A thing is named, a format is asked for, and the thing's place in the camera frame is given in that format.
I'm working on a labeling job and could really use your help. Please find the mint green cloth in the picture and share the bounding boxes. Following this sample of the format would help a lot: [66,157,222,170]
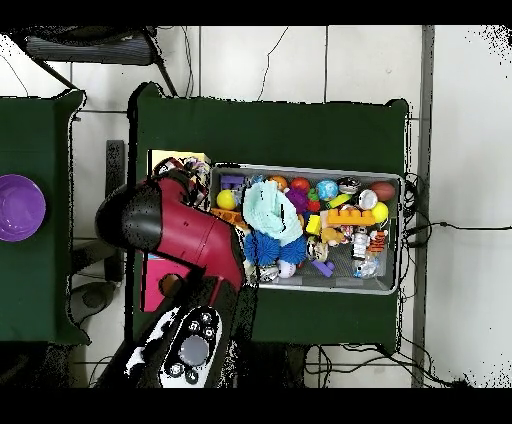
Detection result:
[242,180,304,246]

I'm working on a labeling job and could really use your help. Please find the blue spiky rubber ball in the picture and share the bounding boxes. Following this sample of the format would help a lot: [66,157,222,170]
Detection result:
[243,230,281,267]

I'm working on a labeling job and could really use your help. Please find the wooden box three holes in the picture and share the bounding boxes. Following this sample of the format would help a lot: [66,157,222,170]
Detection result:
[141,149,212,314]

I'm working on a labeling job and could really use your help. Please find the silver mesh bin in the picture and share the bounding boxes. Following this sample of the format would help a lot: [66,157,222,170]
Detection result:
[207,161,405,296]

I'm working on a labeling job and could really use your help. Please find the black upright panel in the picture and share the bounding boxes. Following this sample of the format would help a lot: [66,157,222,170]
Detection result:
[104,139,126,283]

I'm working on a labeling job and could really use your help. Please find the plain yellow ball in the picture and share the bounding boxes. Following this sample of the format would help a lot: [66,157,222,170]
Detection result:
[215,188,238,211]

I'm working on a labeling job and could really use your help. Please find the orange wheeled toy brick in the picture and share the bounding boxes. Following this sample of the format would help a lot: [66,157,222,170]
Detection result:
[210,207,249,230]

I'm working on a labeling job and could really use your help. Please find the dark green table cloth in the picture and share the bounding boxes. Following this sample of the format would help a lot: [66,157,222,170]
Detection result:
[0,89,87,345]
[127,83,409,347]

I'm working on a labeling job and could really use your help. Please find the purple spiky monster toy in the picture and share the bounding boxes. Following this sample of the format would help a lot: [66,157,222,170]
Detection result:
[284,186,310,214]

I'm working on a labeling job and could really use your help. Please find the black chair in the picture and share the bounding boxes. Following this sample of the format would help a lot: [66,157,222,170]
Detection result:
[23,25,179,97]

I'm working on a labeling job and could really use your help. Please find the purple bowl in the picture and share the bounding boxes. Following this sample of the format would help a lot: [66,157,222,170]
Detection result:
[0,173,47,243]

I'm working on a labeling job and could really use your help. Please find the silver printed drink can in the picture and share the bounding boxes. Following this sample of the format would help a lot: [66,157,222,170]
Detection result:
[306,235,330,263]

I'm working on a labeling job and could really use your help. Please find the orange studded toy brick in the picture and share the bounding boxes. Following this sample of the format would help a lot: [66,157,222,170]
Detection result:
[326,207,377,227]

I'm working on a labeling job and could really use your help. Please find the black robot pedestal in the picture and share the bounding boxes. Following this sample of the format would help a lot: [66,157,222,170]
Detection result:
[235,341,313,389]

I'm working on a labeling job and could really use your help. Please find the black floor cable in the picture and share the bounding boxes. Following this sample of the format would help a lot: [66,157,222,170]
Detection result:
[401,171,512,249]

